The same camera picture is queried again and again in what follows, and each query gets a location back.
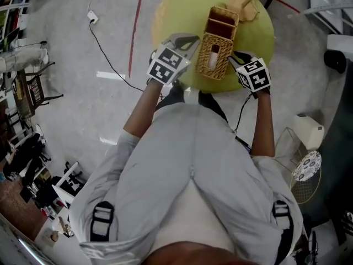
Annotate person's right forearm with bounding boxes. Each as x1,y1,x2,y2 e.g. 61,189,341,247
249,91,276,158

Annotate thin black cable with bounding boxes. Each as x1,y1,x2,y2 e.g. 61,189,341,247
232,92,254,135

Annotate white power adapter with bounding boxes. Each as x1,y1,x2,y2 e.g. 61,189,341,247
87,10,100,25

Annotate white tissue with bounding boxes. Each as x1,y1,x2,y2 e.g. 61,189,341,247
206,52,219,69

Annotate black harness strap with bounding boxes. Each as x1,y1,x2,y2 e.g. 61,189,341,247
89,200,115,242
271,199,295,262

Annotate person's grey shirt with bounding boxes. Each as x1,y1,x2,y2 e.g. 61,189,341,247
68,101,304,265

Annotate grey cloth bundle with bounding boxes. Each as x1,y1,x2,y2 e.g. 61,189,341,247
0,47,50,73

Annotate black floor cable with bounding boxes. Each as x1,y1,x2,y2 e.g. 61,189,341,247
89,20,145,93

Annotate white folding rack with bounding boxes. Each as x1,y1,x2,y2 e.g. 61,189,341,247
51,161,87,209

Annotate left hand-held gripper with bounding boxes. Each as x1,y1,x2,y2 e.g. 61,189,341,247
146,33,200,87

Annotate black metal chair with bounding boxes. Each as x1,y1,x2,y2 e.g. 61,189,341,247
17,61,65,121

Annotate person's dark trousers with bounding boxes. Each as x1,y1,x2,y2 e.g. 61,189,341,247
155,81,229,124

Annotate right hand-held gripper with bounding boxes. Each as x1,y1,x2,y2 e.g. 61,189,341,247
228,50,272,93

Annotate gold wire basket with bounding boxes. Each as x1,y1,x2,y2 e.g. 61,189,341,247
275,126,304,176

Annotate round green table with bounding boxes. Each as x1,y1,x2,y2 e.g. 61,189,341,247
151,0,276,94

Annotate tan wooden stand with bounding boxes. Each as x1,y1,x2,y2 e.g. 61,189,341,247
228,0,270,22

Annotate white plastic bin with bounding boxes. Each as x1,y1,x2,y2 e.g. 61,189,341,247
291,114,326,152

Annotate person's left forearm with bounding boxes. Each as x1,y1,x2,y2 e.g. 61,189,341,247
122,78,164,139

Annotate black round stool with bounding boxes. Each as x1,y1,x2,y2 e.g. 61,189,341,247
323,49,347,75

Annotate wicker box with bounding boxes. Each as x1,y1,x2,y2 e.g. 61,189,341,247
194,6,240,81

